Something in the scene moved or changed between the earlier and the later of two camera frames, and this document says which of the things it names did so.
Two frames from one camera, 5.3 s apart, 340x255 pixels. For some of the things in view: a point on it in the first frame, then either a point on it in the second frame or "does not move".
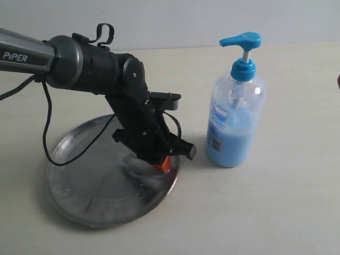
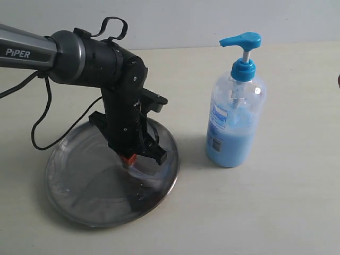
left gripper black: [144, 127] → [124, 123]
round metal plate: [102, 184] does not move
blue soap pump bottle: [237, 110] does not move
